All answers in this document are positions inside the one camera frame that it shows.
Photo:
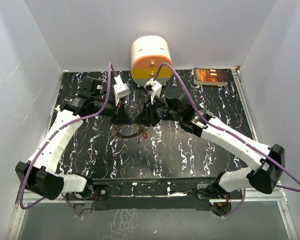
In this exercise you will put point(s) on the round three-drawer mini cabinet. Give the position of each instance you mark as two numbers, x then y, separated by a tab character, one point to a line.
147	54

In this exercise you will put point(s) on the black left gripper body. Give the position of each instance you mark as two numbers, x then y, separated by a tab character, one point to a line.
114	120

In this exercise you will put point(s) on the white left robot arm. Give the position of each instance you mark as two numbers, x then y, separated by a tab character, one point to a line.
38	174

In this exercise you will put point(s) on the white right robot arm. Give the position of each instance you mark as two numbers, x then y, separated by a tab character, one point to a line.
263	162

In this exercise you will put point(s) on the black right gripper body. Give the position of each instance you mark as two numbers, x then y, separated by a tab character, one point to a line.
152	113

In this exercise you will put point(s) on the orange brown book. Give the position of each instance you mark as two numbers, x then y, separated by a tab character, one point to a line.
210	77

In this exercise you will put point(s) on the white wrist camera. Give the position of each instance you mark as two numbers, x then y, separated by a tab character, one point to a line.
154	88
120	89

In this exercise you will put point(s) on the aluminium frame rail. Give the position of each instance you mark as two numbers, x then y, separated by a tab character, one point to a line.
238	84

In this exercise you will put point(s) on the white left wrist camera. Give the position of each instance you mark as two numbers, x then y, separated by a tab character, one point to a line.
120	89

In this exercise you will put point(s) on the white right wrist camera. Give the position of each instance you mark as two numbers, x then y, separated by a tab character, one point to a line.
154	88

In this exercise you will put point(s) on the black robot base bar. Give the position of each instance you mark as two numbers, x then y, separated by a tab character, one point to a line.
199	193

